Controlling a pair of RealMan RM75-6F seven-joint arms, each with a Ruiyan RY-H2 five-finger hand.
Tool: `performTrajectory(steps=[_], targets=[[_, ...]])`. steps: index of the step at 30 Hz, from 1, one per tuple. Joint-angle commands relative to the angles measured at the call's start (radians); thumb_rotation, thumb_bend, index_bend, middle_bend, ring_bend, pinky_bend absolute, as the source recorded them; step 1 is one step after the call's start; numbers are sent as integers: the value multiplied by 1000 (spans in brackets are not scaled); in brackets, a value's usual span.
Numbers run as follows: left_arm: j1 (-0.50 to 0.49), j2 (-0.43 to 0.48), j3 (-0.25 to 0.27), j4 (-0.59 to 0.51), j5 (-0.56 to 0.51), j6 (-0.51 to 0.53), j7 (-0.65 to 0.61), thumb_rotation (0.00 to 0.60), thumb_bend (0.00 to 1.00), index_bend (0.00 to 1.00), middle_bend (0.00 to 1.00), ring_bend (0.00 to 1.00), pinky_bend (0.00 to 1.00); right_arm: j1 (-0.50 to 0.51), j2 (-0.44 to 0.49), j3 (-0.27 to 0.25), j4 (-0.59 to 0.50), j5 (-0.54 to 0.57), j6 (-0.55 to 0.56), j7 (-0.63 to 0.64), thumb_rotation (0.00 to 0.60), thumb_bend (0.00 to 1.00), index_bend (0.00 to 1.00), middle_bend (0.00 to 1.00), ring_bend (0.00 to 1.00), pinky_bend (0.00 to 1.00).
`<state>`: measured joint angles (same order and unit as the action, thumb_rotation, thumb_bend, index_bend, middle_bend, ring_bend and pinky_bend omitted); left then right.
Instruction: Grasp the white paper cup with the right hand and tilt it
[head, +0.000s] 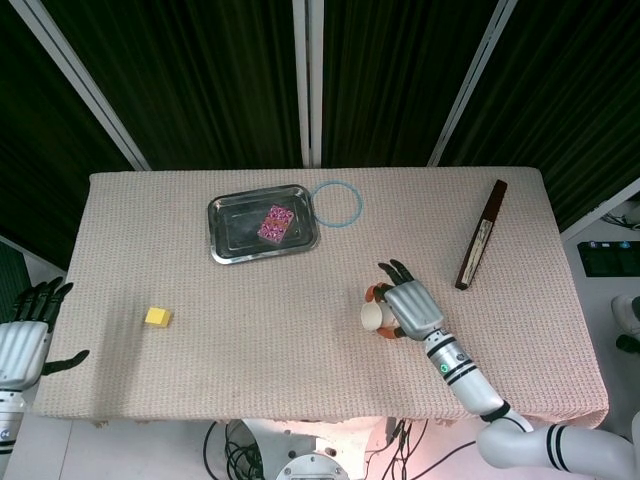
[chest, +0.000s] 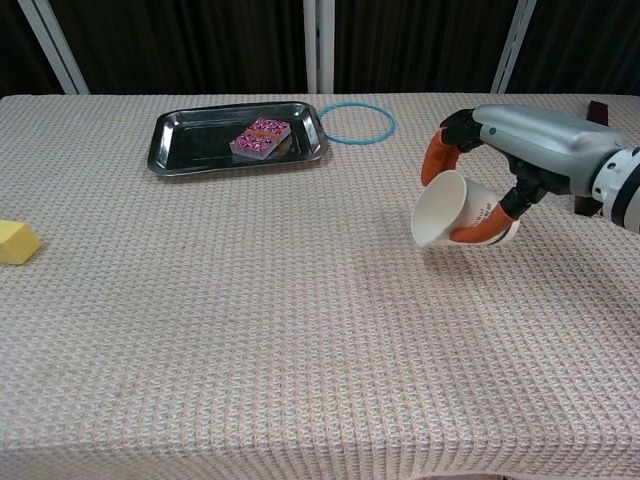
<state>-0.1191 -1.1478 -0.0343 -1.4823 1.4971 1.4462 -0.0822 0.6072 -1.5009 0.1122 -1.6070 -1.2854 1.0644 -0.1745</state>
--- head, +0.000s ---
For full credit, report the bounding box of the pink patterned card box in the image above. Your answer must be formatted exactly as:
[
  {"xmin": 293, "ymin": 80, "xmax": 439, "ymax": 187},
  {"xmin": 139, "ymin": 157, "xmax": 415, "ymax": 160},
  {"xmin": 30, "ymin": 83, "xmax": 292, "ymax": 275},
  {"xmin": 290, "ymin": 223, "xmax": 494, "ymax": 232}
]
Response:
[{"xmin": 257, "ymin": 204, "xmax": 295, "ymax": 245}]

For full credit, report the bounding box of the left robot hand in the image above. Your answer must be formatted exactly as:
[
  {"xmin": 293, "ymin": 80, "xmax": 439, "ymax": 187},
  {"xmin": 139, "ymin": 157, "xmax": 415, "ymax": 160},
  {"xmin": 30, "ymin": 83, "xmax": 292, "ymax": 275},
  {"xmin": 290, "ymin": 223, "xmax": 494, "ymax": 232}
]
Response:
[{"xmin": 0, "ymin": 276, "xmax": 91, "ymax": 392}]

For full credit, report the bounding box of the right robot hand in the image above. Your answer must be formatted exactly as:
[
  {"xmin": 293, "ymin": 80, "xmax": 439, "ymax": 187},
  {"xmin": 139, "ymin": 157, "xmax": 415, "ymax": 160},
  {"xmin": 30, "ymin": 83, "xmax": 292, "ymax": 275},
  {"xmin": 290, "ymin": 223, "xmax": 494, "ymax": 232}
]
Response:
[{"xmin": 363, "ymin": 258, "xmax": 447, "ymax": 342}]

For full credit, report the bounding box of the white robot foot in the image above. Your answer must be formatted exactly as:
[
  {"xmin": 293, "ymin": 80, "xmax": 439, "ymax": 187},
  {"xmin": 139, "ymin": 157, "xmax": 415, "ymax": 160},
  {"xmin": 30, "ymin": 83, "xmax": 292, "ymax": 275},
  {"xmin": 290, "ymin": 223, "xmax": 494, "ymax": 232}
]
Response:
[{"xmin": 612, "ymin": 293, "xmax": 640, "ymax": 351}]

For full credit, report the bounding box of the pink woven tablecloth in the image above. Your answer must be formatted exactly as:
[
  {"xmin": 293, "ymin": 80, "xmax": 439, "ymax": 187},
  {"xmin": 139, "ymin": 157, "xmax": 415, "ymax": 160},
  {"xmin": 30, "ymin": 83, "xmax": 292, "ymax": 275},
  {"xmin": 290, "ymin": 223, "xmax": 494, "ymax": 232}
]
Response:
[{"xmin": 30, "ymin": 166, "xmax": 610, "ymax": 431}]

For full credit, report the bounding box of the white paper cup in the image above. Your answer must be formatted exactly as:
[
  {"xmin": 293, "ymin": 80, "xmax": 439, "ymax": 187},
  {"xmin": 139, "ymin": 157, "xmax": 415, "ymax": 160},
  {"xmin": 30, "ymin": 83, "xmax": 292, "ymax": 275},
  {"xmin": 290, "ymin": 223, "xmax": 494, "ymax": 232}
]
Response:
[{"xmin": 360, "ymin": 301, "xmax": 397, "ymax": 332}]

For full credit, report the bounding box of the robot base column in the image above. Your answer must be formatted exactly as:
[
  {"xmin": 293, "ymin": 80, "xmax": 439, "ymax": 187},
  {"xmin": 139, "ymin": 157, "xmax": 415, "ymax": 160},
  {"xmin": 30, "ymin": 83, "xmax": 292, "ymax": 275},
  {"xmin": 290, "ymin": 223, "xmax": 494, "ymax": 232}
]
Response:
[{"xmin": 238, "ymin": 417, "xmax": 386, "ymax": 480}]

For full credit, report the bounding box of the blue rubber ring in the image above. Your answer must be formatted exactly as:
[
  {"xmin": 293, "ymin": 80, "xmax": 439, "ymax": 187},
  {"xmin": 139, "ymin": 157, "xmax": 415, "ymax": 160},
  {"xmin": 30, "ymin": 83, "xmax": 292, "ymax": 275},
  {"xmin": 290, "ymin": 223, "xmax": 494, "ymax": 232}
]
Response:
[{"xmin": 309, "ymin": 180, "xmax": 364, "ymax": 229}]

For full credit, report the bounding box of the yellow cube block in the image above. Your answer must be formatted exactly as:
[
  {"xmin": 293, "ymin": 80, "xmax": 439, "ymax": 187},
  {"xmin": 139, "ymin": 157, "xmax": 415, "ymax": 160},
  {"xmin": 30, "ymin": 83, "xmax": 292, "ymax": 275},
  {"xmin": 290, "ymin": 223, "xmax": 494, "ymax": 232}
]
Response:
[{"xmin": 144, "ymin": 306, "xmax": 174, "ymax": 329}]

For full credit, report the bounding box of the black floor device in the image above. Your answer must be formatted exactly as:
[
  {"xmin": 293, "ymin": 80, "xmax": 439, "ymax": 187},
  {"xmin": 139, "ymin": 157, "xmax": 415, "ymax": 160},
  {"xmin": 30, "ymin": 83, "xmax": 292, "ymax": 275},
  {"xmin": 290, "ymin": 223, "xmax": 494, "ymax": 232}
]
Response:
[{"xmin": 577, "ymin": 239, "xmax": 640, "ymax": 277}]

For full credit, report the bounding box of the black cable bundle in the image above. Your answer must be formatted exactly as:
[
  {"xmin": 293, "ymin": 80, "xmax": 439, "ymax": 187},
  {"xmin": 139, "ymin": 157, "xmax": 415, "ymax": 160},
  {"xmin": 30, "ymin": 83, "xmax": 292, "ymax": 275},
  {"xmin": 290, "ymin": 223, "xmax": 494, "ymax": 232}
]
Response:
[{"xmin": 202, "ymin": 418, "xmax": 265, "ymax": 480}]

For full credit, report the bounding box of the metal rectangular tray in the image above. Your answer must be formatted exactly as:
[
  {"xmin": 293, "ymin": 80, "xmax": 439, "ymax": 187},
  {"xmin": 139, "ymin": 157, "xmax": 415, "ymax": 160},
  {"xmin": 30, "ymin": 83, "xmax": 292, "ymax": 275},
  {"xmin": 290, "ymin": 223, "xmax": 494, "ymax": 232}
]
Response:
[{"xmin": 207, "ymin": 184, "xmax": 321, "ymax": 265}]

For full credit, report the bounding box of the white screen frame post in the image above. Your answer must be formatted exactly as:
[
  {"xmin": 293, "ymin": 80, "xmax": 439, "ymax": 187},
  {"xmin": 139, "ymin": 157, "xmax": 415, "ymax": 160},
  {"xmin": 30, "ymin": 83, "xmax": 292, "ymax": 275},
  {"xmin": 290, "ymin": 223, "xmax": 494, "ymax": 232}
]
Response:
[
  {"xmin": 291, "ymin": 0, "xmax": 324, "ymax": 169},
  {"xmin": 427, "ymin": 0, "xmax": 519, "ymax": 167},
  {"xmin": 10, "ymin": 0, "xmax": 152, "ymax": 172}
]

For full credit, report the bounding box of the dark folded hand fan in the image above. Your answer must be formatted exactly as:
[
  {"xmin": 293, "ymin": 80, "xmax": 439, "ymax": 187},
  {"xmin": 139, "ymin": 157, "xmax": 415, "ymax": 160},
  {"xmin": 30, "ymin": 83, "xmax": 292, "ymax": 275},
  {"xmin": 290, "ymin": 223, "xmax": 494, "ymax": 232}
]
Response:
[{"xmin": 454, "ymin": 179, "xmax": 509, "ymax": 291}]

